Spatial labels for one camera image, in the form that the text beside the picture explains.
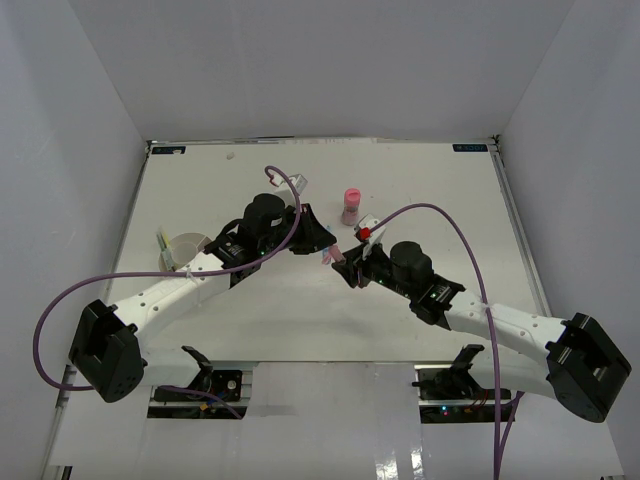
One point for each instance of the yellow pencil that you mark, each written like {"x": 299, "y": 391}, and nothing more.
{"x": 167, "y": 250}

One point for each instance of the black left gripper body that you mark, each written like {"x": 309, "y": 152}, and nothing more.
{"x": 286, "y": 225}

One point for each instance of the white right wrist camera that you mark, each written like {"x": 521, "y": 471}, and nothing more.
{"x": 369, "y": 231}

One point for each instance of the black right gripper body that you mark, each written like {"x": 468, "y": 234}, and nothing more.
{"x": 378, "y": 270}

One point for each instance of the white round divided container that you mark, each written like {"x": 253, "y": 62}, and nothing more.
{"x": 177, "y": 252}

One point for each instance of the pink correction tape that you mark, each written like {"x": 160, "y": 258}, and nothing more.
{"x": 332, "y": 254}

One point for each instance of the pink glue stick bottle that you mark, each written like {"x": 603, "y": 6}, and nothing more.
{"x": 351, "y": 203}

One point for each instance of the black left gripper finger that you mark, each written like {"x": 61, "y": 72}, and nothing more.
{"x": 304, "y": 247}
{"x": 311, "y": 228}

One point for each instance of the blue correction tape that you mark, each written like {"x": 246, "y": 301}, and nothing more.
{"x": 328, "y": 230}

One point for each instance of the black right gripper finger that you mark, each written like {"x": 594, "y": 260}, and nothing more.
{"x": 349, "y": 272}
{"x": 358, "y": 254}

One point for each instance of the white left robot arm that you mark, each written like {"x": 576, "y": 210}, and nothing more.
{"x": 111, "y": 346}

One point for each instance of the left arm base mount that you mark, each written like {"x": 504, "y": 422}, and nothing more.
{"x": 233, "y": 387}

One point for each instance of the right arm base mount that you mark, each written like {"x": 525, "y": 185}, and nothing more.
{"x": 447, "y": 397}

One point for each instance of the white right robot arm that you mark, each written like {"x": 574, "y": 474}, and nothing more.
{"x": 571, "y": 360}

